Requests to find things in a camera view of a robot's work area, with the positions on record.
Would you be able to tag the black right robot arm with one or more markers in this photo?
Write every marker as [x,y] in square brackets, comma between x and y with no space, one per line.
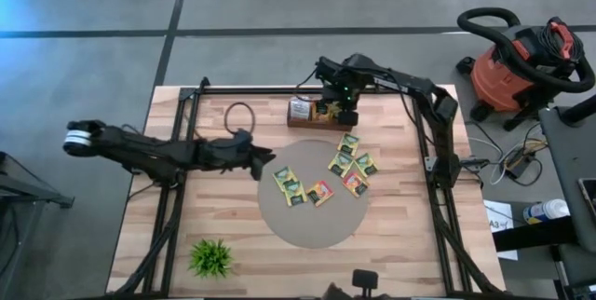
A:
[433,104]

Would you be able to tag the white wipes canister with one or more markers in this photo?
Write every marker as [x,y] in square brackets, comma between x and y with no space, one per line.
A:
[545,211]

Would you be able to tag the black rectangular device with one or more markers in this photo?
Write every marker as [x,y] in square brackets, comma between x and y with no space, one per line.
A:
[364,279]

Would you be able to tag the orange black shop vacuum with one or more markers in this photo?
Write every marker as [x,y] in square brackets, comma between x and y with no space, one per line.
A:
[498,81]

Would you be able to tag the green artificial plant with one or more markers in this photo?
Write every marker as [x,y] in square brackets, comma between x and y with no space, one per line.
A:
[210,259]

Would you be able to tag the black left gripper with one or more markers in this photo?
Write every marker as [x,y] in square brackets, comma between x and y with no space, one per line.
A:
[233,155]

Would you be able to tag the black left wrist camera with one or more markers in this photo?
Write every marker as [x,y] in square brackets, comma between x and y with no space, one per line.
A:
[242,138]

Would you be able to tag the brown wooden tea organiser box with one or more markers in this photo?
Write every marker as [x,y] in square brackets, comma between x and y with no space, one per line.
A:
[307,125]

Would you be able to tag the round grey table mat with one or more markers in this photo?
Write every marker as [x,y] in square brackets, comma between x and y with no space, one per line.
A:
[312,225]

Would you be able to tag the white paper sheet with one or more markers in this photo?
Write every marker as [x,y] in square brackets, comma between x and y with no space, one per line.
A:
[503,244]

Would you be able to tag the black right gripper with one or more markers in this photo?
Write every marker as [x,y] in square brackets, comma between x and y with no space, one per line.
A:
[344,95]

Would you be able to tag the green Ahmad tea packet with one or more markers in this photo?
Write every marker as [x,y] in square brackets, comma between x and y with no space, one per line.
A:
[294,193]
[284,177]
[366,165]
[341,164]
[349,144]

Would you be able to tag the black metal stand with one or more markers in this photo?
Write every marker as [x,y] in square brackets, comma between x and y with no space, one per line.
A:
[28,193]

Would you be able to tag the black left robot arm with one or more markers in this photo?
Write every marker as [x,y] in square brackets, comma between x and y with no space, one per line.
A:
[139,151]

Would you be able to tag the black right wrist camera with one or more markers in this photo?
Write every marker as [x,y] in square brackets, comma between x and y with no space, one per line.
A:
[330,69]

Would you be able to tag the black shelf bar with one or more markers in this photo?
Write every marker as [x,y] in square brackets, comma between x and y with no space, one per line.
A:
[535,235]

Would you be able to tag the grey desk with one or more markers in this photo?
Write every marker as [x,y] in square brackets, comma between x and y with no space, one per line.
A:
[572,151]

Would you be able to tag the black aluminium table frame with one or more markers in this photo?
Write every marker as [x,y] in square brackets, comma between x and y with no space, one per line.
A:
[256,90]

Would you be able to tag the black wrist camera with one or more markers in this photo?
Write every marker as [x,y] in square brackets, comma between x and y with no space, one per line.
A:
[242,138]
[330,69]

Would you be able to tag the black power adapter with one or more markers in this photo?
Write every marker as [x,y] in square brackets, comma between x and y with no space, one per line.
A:
[518,165]

